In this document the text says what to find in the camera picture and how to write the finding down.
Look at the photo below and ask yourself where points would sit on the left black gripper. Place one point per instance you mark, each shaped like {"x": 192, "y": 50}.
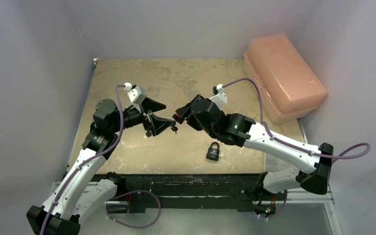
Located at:
{"x": 156, "y": 124}

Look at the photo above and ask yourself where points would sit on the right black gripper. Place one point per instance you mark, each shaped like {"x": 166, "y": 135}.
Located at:
{"x": 192, "y": 111}

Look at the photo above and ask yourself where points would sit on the black head key pair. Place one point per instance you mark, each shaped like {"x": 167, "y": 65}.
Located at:
{"x": 174, "y": 127}

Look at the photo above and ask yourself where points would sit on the orange black padlock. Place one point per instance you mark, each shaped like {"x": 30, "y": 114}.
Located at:
{"x": 178, "y": 119}

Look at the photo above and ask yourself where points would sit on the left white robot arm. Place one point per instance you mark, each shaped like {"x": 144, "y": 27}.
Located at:
{"x": 69, "y": 205}

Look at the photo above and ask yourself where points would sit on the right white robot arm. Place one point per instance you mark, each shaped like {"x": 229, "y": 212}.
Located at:
{"x": 310, "y": 164}

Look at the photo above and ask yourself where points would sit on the clear screw organizer box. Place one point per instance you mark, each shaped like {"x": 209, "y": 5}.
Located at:
{"x": 273, "y": 164}

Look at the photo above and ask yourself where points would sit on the pink plastic storage box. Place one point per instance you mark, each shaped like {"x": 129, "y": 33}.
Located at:
{"x": 289, "y": 88}

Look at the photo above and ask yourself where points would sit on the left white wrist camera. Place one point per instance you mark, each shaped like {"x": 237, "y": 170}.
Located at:
{"x": 136, "y": 94}

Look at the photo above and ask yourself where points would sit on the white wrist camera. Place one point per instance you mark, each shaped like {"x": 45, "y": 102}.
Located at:
{"x": 219, "y": 96}
{"x": 136, "y": 94}

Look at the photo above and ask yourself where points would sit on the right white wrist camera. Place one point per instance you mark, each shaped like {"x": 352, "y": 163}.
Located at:
{"x": 219, "y": 96}

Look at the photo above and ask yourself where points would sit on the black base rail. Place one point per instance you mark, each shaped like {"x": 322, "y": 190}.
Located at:
{"x": 242, "y": 192}

